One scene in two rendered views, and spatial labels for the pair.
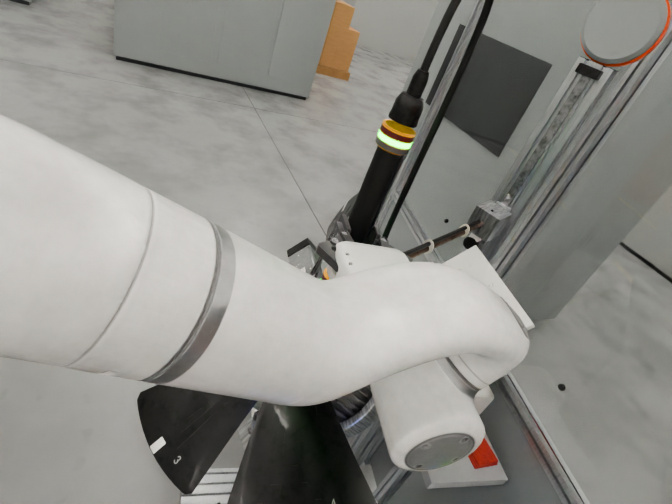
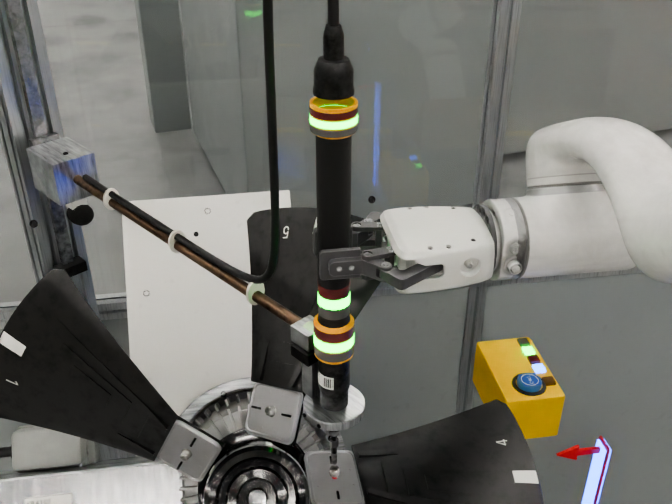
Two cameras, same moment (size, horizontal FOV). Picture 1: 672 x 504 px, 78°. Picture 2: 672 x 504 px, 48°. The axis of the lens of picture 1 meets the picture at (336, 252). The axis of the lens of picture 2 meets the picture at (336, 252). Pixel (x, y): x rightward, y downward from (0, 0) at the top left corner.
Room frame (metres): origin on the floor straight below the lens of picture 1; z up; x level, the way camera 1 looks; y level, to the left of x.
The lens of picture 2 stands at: (0.35, 0.61, 1.90)
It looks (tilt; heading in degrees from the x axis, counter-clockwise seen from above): 31 degrees down; 285
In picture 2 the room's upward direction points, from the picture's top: straight up
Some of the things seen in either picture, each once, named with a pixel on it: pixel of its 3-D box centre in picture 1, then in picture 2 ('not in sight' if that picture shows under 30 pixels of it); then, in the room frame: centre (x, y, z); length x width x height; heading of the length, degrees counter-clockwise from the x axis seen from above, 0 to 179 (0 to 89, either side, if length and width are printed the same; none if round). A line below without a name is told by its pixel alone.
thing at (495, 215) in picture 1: (489, 220); (62, 169); (1.05, -0.34, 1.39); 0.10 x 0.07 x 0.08; 148
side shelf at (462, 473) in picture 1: (442, 420); not in sight; (0.84, -0.47, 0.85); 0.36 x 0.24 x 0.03; 23
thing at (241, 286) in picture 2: (428, 247); (174, 242); (0.78, -0.18, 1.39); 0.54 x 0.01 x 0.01; 148
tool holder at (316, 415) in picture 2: not in sight; (327, 372); (0.52, -0.02, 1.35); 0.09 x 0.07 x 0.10; 148
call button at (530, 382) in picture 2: not in sight; (529, 382); (0.28, -0.39, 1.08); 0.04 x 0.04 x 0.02
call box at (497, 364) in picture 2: not in sight; (515, 390); (0.30, -0.43, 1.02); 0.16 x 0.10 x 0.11; 113
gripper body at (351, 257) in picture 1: (376, 284); (440, 243); (0.42, -0.06, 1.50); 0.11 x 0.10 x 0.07; 24
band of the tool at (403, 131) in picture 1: (395, 138); (333, 117); (0.52, -0.01, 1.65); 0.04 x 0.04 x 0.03
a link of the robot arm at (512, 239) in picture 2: not in sight; (499, 240); (0.36, -0.08, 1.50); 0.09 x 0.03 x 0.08; 114
